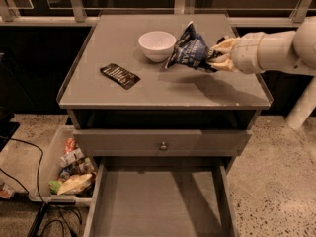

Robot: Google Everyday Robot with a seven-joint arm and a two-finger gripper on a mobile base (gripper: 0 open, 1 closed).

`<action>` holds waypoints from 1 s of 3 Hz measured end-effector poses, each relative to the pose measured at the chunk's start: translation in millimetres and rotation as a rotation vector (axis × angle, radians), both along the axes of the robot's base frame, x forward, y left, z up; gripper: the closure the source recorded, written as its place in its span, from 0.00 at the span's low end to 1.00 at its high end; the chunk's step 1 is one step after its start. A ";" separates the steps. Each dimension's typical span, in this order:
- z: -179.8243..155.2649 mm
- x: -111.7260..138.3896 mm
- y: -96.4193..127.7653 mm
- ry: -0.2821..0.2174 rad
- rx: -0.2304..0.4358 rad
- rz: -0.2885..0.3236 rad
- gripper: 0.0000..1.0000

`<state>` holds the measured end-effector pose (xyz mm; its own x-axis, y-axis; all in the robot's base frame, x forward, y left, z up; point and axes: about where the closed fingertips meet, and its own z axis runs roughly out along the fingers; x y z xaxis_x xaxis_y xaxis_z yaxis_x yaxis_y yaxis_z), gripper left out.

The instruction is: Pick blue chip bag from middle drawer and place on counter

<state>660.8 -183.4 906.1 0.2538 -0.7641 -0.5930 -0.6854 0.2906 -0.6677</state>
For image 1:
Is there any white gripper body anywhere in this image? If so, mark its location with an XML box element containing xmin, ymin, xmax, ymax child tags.
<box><xmin>231</xmin><ymin>32</ymin><xmax>265</xmax><ymax>74</ymax></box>

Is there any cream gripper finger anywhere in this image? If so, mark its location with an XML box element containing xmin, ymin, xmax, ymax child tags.
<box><xmin>214</xmin><ymin>38</ymin><xmax>239</xmax><ymax>54</ymax></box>
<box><xmin>207</xmin><ymin>54</ymin><xmax>236</xmax><ymax>72</ymax></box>

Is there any blue kettle chip bag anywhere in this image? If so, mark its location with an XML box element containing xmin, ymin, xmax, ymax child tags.
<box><xmin>165</xmin><ymin>22</ymin><xmax>223</xmax><ymax>73</ymax></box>

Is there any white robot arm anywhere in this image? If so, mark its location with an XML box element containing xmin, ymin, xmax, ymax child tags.
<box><xmin>206</xmin><ymin>17</ymin><xmax>316</xmax><ymax>129</ymax></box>

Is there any grey drawer cabinet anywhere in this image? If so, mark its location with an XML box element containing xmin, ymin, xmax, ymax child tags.
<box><xmin>56</xmin><ymin>13</ymin><xmax>274</xmax><ymax>237</ymax></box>

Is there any round metal drawer knob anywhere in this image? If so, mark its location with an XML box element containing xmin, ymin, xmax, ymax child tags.
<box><xmin>159</xmin><ymin>142</ymin><xmax>168</xmax><ymax>151</ymax></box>

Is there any open grey middle drawer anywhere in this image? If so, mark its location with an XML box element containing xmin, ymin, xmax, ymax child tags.
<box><xmin>84</xmin><ymin>157</ymin><xmax>239</xmax><ymax>237</ymax></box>

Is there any closed grey top drawer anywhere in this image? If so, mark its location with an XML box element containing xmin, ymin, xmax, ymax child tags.
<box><xmin>73</xmin><ymin>129</ymin><xmax>252</xmax><ymax>157</ymax></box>

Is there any yellow snack bag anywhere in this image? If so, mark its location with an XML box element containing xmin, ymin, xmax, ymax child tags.
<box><xmin>57</xmin><ymin>174</ymin><xmax>93</xmax><ymax>195</ymax></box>

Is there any white ceramic bowl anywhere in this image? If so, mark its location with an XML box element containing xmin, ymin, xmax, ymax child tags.
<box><xmin>138</xmin><ymin>31</ymin><xmax>176</xmax><ymax>62</ymax></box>

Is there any black snack packet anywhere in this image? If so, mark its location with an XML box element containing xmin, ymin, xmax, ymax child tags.
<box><xmin>100</xmin><ymin>63</ymin><xmax>140</xmax><ymax>90</ymax></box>

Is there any white snack box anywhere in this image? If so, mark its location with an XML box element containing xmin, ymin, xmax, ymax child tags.
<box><xmin>59</xmin><ymin>148</ymin><xmax>84</xmax><ymax>168</ymax></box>

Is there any clear plastic storage bin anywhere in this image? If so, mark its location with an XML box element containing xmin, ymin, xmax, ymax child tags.
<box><xmin>29</xmin><ymin>125</ymin><xmax>92</xmax><ymax>206</ymax></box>

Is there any green snack packet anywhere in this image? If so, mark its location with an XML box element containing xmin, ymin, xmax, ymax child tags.
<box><xmin>48</xmin><ymin>181</ymin><xmax>62</xmax><ymax>195</ymax></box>

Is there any black equipment at left edge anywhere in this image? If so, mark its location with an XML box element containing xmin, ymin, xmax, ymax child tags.
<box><xmin>0</xmin><ymin>107</ymin><xmax>20</xmax><ymax>151</ymax></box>

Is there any red white object on floor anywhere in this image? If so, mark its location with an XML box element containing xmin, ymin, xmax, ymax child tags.
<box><xmin>0</xmin><ymin>180</ymin><xmax>15</xmax><ymax>199</ymax></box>

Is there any metal window railing frame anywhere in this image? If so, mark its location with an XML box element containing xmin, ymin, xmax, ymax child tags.
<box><xmin>0</xmin><ymin>0</ymin><xmax>316</xmax><ymax>28</ymax></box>

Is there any black power cable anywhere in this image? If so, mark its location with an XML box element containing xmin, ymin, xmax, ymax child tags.
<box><xmin>0</xmin><ymin>137</ymin><xmax>83</xmax><ymax>237</ymax></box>

